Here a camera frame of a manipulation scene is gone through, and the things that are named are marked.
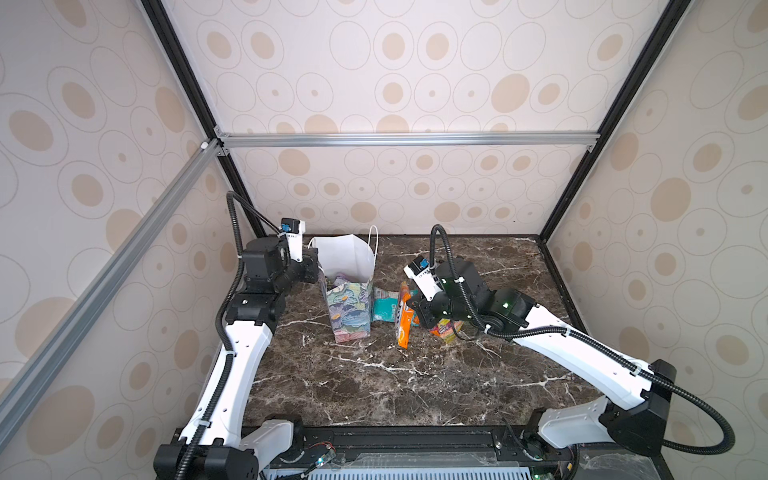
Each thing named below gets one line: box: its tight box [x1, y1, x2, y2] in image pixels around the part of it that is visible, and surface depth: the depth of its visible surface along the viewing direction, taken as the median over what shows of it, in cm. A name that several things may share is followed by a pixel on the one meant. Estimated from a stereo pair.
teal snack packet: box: [372, 286, 399, 323], surface depth 99 cm
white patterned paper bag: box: [308, 225, 378, 344], surface depth 86 cm
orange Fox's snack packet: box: [396, 281, 415, 350], surface depth 73 cm
